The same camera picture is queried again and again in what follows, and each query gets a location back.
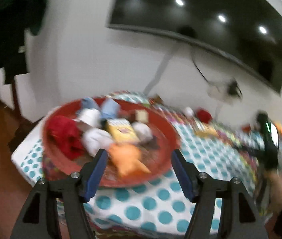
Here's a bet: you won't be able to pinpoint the light blue sock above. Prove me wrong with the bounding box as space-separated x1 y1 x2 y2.
101 98 120 119

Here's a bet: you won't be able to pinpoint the red sock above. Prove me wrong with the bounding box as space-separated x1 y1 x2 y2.
47 116 85 160

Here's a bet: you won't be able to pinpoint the dark hanging clothes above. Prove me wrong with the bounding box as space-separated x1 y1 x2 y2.
0 0 48 84

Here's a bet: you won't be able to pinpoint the white fluffy sock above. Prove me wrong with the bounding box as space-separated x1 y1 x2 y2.
81 128 114 157

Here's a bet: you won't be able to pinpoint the white wall socket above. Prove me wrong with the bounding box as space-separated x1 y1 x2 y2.
207 79 243 105

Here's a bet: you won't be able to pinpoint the black wall television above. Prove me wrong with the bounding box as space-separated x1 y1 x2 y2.
107 0 282 93

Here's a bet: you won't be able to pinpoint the white foam table top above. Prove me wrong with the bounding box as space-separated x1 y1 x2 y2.
11 107 59 187

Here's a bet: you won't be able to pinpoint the polka dot tablecloth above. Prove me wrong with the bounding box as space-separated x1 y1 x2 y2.
84 92 264 238

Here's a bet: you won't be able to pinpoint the person's right hand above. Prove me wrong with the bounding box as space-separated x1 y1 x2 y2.
264 169 282 214

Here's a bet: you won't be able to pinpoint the orange sock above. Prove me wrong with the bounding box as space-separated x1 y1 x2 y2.
108 144 151 177

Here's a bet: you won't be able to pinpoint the brown wrapped item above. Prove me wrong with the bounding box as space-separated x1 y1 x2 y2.
149 94 164 105

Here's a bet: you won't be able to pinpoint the yellow white small box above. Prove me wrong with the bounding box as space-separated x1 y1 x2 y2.
106 119 140 144

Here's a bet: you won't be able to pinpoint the black power cable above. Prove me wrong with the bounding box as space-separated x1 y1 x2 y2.
143 43 180 95

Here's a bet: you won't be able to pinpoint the small beige box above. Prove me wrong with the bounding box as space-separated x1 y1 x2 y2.
135 110 149 123

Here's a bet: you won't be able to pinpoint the thin black cable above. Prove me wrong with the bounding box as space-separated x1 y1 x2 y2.
190 52 214 85

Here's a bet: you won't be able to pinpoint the red round tray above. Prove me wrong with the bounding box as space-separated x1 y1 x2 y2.
42 99 180 188

